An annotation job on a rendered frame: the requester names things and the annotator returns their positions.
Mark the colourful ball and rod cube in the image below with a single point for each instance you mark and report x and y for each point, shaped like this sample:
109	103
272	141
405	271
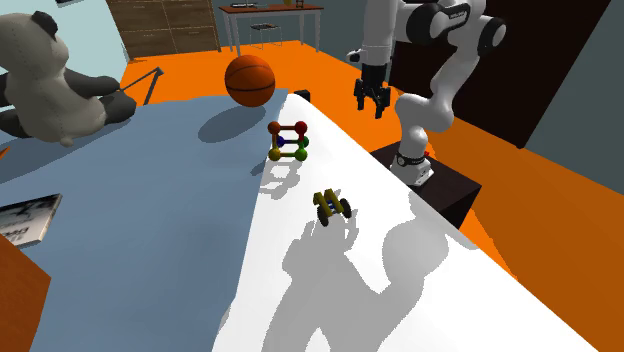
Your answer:
288	141

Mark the yellow toy car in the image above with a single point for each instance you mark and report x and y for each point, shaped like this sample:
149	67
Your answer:
331	207

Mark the panda plush toy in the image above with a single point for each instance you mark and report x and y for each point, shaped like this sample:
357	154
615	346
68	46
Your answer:
44	88

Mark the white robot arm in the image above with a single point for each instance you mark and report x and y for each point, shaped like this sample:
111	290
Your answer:
446	92

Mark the dark robot stand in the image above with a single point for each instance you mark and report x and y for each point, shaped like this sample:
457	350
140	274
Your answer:
448	190

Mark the dark wardrobe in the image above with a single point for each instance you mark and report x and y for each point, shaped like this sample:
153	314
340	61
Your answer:
512	73

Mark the grey metal chair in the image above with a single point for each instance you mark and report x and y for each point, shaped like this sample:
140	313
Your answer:
265	31

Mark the orange basketball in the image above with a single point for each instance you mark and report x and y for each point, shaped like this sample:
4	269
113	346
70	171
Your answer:
249	80

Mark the small black box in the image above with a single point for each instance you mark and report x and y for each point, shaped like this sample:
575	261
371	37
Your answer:
302	94

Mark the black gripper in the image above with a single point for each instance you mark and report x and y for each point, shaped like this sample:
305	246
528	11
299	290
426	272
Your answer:
375	75

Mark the grey printed book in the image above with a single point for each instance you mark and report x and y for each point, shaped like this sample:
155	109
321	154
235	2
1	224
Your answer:
27	219

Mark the brown wooden dresser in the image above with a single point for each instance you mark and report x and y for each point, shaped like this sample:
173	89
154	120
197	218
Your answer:
166	27

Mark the grey metal stand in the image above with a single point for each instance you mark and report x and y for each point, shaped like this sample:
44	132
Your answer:
148	83

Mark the brown top desk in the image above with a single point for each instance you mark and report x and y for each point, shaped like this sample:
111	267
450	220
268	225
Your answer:
273	10

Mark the bed with blue blanket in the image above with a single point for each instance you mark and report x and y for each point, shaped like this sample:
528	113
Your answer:
161	209

